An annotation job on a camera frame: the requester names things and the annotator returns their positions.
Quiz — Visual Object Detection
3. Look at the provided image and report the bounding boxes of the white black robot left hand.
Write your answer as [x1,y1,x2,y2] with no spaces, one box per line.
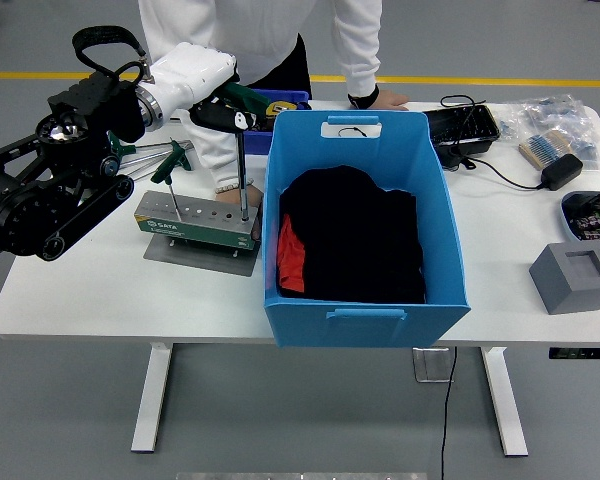
[149,42,259,135]

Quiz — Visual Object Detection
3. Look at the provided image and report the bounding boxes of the person's left hand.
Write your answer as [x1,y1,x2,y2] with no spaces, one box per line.
[374,89,411,112]

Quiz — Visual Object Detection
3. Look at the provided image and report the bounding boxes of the person's right hand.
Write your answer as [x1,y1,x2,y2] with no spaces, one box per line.
[214,183,265,241]

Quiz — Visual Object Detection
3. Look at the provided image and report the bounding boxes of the green silver wrench stand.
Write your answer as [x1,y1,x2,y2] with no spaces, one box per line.
[132,190,262,278]

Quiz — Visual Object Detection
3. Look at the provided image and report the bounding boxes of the large green T-handle hex wrench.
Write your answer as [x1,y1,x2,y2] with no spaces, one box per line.
[221,82,272,224]

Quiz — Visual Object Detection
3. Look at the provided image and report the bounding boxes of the small green T-handle hex wrench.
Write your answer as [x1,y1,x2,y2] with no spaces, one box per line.
[149,158,184,222]

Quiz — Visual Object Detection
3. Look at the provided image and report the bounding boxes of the blue folding plastic box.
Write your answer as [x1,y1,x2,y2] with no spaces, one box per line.
[262,110,472,350]

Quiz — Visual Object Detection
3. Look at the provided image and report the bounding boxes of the small blue parts bin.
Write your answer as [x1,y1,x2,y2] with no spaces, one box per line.
[242,88,311,154]

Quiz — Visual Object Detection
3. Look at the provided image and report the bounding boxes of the black tray device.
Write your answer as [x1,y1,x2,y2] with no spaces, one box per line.
[422,103,502,170]

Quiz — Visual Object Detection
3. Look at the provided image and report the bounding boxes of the person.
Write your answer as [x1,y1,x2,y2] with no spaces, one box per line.
[138,0,411,241]

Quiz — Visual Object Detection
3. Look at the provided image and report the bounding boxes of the red cloth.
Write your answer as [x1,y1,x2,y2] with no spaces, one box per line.
[277,213,307,294]

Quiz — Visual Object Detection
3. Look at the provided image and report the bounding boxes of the yellow tape measure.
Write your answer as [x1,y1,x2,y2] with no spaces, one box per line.
[264,99,301,119]

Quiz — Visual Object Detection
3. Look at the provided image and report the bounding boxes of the black cloth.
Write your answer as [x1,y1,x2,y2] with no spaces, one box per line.
[278,164,428,305]

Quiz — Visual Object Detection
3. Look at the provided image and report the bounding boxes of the resistor strip bundle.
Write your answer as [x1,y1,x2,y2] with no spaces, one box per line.
[518,128,574,171]

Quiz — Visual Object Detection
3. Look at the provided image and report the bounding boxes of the clear plastic bags of parts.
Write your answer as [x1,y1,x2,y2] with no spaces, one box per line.
[497,93,600,171]

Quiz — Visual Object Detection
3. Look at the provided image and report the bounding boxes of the black power adapter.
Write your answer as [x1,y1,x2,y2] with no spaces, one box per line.
[539,153,584,191]

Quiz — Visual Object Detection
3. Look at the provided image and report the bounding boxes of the white table leg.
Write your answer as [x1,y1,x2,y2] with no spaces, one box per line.
[130,343,174,455]
[481,346,530,458]

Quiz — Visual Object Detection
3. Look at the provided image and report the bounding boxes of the light blue tray of components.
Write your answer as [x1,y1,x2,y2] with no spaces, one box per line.
[559,190,600,261]

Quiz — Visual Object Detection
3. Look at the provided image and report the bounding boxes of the grey block with square recess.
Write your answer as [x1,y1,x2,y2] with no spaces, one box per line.
[528,242,600,316]

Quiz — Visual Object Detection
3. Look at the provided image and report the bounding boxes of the silver metal plate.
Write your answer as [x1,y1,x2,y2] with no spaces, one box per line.
[412,347,456,384]

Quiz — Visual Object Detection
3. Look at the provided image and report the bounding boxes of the black table control panel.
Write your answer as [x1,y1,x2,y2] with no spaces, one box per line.
[548,347,600,360]

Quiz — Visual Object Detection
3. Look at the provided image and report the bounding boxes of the thin black looped cable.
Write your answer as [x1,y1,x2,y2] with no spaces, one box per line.
[439,93,489,132]

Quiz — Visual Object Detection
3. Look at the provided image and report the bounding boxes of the black adapter cord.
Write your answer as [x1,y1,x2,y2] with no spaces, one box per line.
[460,155,545,191]

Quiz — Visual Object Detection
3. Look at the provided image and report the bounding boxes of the black hanging cable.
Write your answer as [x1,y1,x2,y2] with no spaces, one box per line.
[438,347,459,480]

